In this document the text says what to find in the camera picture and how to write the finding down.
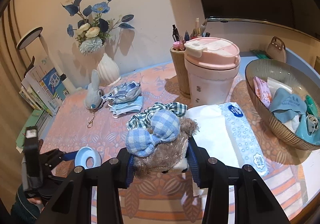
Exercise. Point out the light blue tape roll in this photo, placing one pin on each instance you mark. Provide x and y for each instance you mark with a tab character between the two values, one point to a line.
85	154

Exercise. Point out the stack of books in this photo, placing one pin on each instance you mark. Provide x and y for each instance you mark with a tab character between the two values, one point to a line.
43	89

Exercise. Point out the pink wipes packet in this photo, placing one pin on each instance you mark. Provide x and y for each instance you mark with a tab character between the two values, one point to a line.
262	91

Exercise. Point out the ribbed glass bowl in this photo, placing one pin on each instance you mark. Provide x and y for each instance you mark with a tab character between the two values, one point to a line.
280	75

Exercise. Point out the white tissue pack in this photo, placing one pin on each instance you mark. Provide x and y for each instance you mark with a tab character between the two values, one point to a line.
226	134

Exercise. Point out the left hand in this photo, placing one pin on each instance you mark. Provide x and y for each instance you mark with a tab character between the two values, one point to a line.
35	200

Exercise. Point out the brown pen holder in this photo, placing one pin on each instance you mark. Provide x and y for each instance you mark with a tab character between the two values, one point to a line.
177	56

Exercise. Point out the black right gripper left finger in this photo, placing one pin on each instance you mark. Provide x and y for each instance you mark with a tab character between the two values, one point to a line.
72	201

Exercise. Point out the white ribbed vase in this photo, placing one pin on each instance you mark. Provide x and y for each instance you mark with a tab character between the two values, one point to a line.
108	71

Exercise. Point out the blue patterned tissue packet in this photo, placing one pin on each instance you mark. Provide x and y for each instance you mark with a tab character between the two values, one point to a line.
123	93

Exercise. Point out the brown plush with gingham bow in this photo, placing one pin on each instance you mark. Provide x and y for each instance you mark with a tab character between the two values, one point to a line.
162	146

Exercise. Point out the green flat box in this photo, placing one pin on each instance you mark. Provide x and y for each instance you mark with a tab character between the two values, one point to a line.
260	54

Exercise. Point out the blue artificial flower bouquet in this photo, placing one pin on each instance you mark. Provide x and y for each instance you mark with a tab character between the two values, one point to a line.
92	29

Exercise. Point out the white desk lamp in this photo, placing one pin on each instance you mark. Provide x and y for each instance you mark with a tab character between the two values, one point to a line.
31	36

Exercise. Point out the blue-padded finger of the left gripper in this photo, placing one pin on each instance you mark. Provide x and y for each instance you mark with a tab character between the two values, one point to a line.
69	156

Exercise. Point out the blue cloth in bowl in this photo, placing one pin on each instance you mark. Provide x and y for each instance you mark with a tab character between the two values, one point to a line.
285	106

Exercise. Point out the pink patterned tablecloth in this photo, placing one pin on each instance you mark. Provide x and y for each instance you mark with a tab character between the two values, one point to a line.
170	197

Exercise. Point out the blue face masks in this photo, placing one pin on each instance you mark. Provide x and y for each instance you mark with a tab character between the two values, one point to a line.
122	109

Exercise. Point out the blue bunny plush keychain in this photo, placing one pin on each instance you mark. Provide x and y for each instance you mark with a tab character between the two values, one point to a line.
93	98

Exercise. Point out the small brown handbag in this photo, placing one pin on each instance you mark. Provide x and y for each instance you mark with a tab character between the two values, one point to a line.
276	50

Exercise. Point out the pink lidded cup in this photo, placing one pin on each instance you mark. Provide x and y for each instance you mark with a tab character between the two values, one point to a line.
212	64

